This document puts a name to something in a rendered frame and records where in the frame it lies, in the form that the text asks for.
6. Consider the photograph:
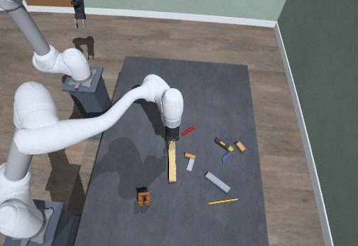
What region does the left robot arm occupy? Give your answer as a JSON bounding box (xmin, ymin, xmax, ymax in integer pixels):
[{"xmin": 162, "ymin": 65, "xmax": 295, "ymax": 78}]
[{"xmin": 0, "ymin": 0, "xmax": 97, "ymax": 89}]

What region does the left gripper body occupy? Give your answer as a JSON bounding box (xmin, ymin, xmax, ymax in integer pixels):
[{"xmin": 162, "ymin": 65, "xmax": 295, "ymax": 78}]
[{"xmin": 71, "ymin": 0, "xmax": 86, "ymax": 19}]

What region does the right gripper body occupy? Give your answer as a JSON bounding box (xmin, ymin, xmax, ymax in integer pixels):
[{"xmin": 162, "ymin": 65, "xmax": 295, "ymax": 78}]
[{"xmin": 163, "ymin": 116, "xmax": 181, "ymax": 141}]

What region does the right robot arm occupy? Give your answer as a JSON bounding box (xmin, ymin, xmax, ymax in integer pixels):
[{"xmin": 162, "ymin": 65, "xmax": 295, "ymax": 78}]
[{"xmin": 0, "ymin": 74, "xmax": 183, "ymax": 246}]

